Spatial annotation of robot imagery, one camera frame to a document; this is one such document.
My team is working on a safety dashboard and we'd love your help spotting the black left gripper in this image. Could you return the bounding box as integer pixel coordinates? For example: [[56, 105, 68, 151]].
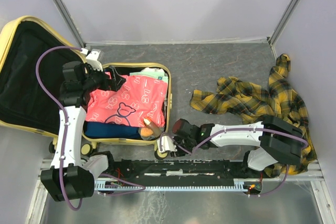
[[81, 62, 126, 93]]

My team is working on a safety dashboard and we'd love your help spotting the yellow suitcase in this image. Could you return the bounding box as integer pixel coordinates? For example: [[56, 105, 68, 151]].
[[1, 16, 172, 160]]

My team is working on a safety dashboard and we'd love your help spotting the pink printed garment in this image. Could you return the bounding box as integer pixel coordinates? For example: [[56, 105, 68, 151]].
[[86, 76, 168, 127]]

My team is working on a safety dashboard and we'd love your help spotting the orange makeup sponge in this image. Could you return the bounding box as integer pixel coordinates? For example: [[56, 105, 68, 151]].
[[140, 127, 153, 138]]

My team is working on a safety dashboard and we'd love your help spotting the mint green flowered cloth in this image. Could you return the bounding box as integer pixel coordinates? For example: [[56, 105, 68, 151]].
[[129, 68, 169, 83]]

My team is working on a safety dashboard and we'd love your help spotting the blue garment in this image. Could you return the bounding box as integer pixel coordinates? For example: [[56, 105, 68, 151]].
[[83, 122, 140, 139]]

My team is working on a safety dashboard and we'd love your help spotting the white garment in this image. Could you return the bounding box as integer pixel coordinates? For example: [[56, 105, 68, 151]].
[[141, 67, 166, 76]]

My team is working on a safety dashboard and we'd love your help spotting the grey garment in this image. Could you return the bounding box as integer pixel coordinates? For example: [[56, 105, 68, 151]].
[[141, 135, 157, 141]]

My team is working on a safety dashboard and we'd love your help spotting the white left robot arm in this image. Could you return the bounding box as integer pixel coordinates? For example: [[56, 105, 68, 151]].
[[40, 61, 126, 202]]

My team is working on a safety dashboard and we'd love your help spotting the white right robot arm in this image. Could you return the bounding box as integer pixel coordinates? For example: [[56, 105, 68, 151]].
[[161, 115, 308, 177]]

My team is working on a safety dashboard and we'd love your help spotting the yellow plaid shirt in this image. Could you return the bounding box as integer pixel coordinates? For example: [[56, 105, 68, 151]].
[[190, 54, 317, 175]]

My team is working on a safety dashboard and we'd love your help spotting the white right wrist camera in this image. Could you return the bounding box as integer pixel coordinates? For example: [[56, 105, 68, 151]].
[[157, 132, 177, 153]]

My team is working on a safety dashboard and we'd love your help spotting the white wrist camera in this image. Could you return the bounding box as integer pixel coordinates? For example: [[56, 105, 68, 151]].
[[81, 48, 103, 72], [157, 132, 177, 153]]

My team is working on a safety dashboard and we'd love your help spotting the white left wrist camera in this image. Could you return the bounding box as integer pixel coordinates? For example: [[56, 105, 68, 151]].
[[81, 48, 103, 72]]

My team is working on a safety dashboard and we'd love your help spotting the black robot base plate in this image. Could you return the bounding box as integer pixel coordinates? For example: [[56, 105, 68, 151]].
[[104, 159, 262, 187]]

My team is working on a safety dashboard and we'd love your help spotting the blue slotted cable duct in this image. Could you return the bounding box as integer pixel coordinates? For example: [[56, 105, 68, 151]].
[[94, 178, 262, 194]]

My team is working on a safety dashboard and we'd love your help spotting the left aluminium frame post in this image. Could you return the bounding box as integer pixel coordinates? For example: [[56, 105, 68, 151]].
[[52, 0, 86, 47]]

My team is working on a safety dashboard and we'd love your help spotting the aluminium frame post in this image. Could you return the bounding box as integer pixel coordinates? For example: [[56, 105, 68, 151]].
[[52, 0, 86, 47], [268, 0, 300, 46]]

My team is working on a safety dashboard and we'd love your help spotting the right aluminium frame post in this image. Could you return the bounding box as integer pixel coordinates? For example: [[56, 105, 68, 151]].
[[268, 0, 300, 46]]

